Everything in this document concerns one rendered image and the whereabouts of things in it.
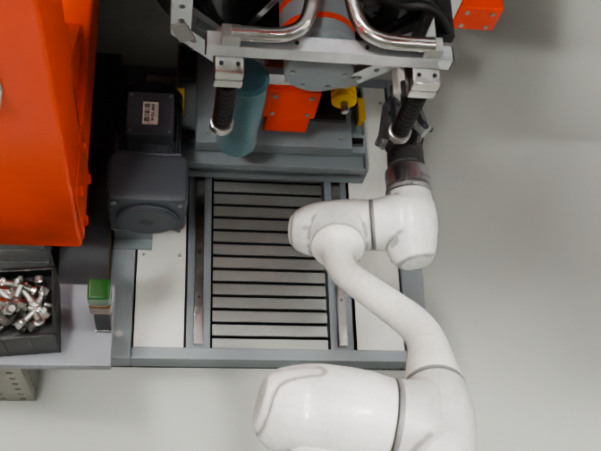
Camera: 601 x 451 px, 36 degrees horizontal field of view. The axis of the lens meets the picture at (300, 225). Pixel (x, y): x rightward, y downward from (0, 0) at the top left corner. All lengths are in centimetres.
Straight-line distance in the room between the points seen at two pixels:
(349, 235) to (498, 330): 87
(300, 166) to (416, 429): 118
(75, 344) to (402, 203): 70
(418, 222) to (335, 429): 60
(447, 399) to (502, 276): 123
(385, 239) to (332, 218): 11
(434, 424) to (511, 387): 117
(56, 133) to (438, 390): 69
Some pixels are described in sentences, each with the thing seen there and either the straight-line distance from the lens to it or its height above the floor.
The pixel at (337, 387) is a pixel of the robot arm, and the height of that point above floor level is 100.
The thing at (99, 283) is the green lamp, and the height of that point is 66.
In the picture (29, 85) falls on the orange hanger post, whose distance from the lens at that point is 135.
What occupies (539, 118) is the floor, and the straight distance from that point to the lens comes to 285.
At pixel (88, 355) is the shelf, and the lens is 186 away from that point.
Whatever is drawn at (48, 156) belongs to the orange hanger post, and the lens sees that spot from 152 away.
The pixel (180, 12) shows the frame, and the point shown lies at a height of 81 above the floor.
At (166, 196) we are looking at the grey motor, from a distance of 204.
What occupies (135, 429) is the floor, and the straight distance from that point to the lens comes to 228.
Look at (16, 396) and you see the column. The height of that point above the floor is 4.
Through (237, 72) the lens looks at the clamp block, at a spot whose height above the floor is 95.
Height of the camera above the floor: 224
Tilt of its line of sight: 64 degrees down
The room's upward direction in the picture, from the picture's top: 20 degrees clockwise
